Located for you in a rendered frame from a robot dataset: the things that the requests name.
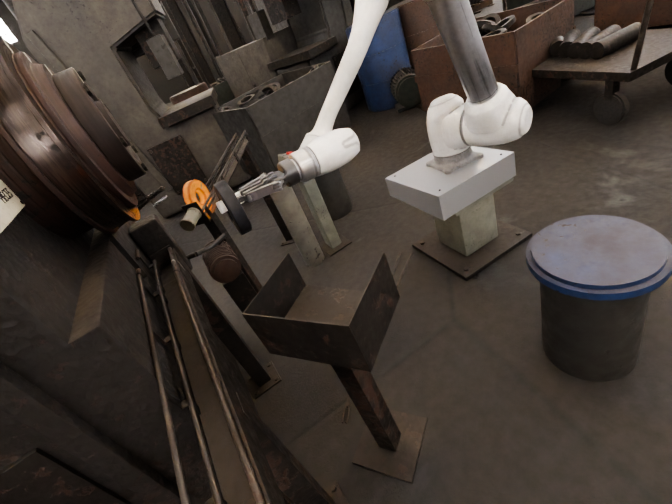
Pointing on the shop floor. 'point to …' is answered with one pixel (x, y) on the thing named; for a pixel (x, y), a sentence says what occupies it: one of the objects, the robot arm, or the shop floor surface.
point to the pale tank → (199, 36)
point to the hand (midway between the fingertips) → (230, 202)
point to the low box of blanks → (500, 52)
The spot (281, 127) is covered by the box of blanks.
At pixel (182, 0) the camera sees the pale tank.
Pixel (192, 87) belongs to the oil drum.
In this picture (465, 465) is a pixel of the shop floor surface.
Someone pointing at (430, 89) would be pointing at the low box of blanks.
